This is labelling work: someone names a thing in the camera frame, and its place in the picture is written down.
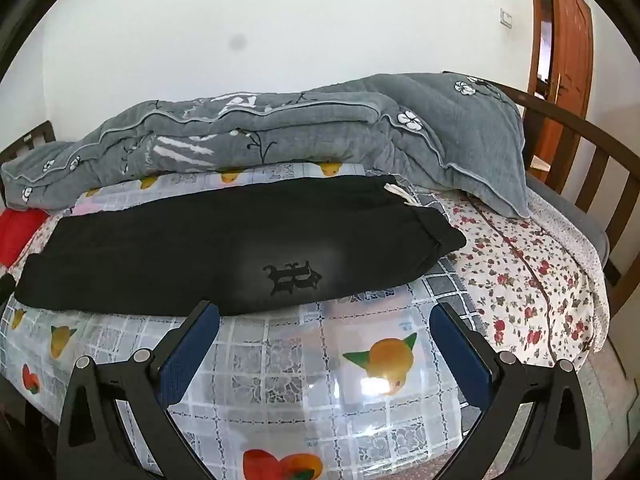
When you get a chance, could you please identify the fruit-print plastic sheet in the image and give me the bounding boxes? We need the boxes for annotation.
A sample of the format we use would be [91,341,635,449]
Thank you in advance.
[0,160,488,480]

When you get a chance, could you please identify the grey mattress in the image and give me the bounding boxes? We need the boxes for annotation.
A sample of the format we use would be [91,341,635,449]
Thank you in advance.
[525,175,612,262]

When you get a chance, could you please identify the wooden bed footboard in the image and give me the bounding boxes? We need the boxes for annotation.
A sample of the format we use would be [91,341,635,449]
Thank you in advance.
[0,120,56,161]

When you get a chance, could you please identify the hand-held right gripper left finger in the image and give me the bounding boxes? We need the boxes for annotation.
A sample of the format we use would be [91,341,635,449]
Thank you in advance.
[56,300,221,480]

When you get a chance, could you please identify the wooden door frame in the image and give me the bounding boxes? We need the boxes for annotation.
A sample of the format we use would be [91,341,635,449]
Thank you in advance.
[527,0,552,97]

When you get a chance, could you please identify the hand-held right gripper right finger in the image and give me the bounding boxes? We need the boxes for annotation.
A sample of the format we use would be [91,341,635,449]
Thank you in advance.
[428,301,601,480]

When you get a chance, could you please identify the grey flower-print quilt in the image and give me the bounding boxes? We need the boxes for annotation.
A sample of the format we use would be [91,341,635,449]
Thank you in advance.
[0,72,532,219]

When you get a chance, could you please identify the black pants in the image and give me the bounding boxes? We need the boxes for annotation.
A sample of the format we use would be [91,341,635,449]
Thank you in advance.
[14,174,468,317]

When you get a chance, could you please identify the wooden door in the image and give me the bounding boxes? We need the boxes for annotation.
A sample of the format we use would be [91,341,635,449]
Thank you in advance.
[547,0,596,105]

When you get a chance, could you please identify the floral bed sheet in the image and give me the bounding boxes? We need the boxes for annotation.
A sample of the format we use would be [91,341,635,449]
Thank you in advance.
[400,185,608,368]

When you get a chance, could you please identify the red pillow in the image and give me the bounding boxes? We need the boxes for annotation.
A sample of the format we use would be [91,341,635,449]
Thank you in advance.
[0,208,51,267]

